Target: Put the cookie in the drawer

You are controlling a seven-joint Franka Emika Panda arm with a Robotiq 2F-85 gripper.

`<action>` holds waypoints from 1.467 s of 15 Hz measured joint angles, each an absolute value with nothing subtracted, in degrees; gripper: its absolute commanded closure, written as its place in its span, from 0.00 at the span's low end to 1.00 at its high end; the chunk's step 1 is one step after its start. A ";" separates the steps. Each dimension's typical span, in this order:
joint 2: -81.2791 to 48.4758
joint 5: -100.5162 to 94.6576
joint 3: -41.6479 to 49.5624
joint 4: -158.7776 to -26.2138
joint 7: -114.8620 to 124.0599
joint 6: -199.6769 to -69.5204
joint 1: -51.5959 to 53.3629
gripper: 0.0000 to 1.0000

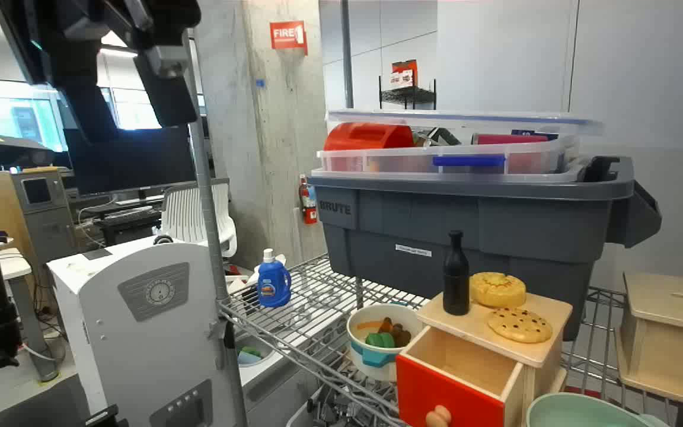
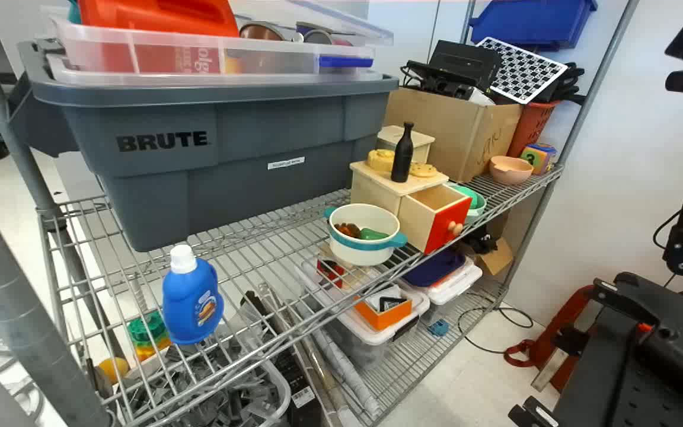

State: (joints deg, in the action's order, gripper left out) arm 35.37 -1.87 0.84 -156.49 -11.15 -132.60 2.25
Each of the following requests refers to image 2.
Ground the black toy bottle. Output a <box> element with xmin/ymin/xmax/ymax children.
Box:
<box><xmin>388</xmin><ymin>120</ymin><xmax>418</xmax><ymax>184</ymax></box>

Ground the grey wire basket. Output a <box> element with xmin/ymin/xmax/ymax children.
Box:
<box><xmin>111</xmin><ymin>330</ymin><xmax>291</xmax><ymax>427</ymax></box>

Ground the black electronic device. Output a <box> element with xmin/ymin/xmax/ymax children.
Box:
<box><xmin>399</xmin><ymin>37</ymin><xmax>506</xmax><ymax>101</ymax></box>

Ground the pale green bowl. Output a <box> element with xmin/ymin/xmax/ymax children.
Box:
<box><xmin>446</xmin><ymin>179</ymin><xmax>489</xmax><ymax>221</ymax></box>

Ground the pink bowl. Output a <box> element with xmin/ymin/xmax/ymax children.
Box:
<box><xmin>487</xmin><ymin>153</ymin><xmax>537</xmax><ymax>187</ymax></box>

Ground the brown toy food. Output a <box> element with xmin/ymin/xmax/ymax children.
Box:
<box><xmin>331</xmin><ymin>221</ymin><xmax>366</xmax><ymax>240</ymax></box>

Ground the green stacked toy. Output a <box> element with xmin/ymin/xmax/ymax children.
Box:
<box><xmin>126</xmin><ymin>308</ymin><xmax>170</xmax><ymax>364</ymax></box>

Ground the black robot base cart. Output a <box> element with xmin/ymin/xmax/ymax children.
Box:
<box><xmin>506</xmin><ymin>271</ymin><xmax>683</xmax><ymax>427</ymax></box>

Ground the blue plastic bin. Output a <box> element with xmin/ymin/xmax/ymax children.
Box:
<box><xmin>467</xmin><ymin>0</ymin><xmax>601</xmax><ymax>53</ymax></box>

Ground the red strap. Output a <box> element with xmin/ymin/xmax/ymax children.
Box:
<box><xmin>503</xmin><ymin>281</ymin><xmax>598</xmax><ymax>394</ymax></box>

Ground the thin black floor cable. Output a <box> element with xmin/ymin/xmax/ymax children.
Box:
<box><xmin>455</xmin><ymin>293</ymin><xmax>537</xmax><ymax>355</ymax></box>

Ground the small cardboard box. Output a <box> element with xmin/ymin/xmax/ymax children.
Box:
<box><xmin>467</xmin><ymin>227</ymin><xmax>516</xmax><ymax>279</ymax></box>

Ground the yellow toy donut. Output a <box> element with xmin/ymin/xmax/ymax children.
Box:
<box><xmin>366</xmin><ymin>146</ymin><xmax>399</xmax><ymax>178</ymax></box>

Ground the blue detergent bottle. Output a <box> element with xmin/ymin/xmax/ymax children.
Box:
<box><xmin>160</xmin><ymin>242</ymin><xmax>226</xmax><ymax>349</ymax></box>

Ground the orange red plastic item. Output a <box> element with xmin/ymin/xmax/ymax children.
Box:
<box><xmin>79</xmin><ymin>0</ymin><xmax>241</xmax><ymax>37</ymax></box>

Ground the small blue plastic piece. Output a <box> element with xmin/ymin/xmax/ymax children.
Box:
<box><xmin>425</xmin><ymin>316</ymin><xmax>451</xmax><ymax>340</ymax></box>

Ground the clear bin with blue lid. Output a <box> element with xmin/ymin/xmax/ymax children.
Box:
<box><xmin>399</xmin><ymin>245</ymin><xmax>484</xmax><ymax>305</ymax></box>

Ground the white bowl with teal handle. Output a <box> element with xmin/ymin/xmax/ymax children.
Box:
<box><xmin>323</xmin><ymin>202</ymin><xmax>410</xmax><ymax>268</ymax></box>

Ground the orange black white block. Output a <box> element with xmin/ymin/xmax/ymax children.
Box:
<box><xmin>354</xmin><ymin>287</ymin><xmax>414</xmax><ymax>332</ymax></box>

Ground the light wooden drawer cabinet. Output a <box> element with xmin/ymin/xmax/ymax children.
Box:
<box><xmin>349</xmin><ymin>159</ymin><xmax>452</xmax><ymax>221</ymax></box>

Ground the metal wire shelf rack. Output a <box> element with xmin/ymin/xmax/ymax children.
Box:
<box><xmin>0</xmin><ymin>0</ymin><xmax>640</xmax><ymax>427</ymax></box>

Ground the light wooden box slotted lid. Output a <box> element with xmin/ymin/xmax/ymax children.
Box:
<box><xmin>375</xmin><ymin>124</ymin><xmax>437</xmax><ymax>166</ymax></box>

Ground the colourful toy block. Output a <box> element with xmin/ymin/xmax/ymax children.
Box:
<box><xmin>519</xmin><ymin>141</ymin><xmax>560</xmax><ymax>175</ymax></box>

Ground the black white checkered board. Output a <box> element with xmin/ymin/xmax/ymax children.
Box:
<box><xmin>474</xmin><ymin>35</ymin><xmax>571</xmax><ymax>106</ymax></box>

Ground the brown cardboard box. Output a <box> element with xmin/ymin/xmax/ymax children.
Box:
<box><xmin>381</xmin><ymin>85</ymin><xmax>524</xmax><ymax>184</ymax></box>

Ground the red fronted wooden drawer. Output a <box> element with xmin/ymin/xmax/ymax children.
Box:
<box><xmin>399</xmin><ymin>182</ymin><xmax>473</xmax><ymax>255</ymax></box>

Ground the grey Brute storage tote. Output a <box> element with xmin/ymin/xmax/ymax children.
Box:
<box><xmin>10</xmin><ymin>37</ymin><xmax>399</xmax><ymax>253</ymax></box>

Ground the clear plastic container blue latch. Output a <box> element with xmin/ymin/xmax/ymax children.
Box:
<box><xmin>53</xmin><ymin>16</ymin><xmax>397</xmax><ymax>81</ymax></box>

